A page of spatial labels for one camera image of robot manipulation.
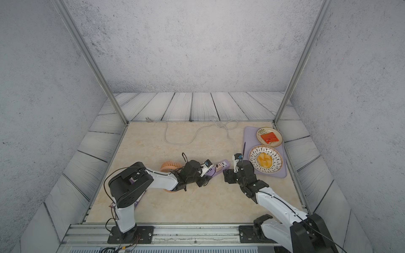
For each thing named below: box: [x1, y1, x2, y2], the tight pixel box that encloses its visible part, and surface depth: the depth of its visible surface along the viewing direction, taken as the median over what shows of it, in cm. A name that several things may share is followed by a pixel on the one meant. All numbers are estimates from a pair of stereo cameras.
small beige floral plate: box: [255, 126, 283, 148], surface depth 111 cm
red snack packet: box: [260, 131, 280, 144], surface depth 111 cm
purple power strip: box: [205, 159, 230, 177], surface depth 95 cm
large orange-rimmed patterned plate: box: [248, 144, 283, 174], surface depth 99 cm
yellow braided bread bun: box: [256, 152, 273, 169], surface depth 97 cm
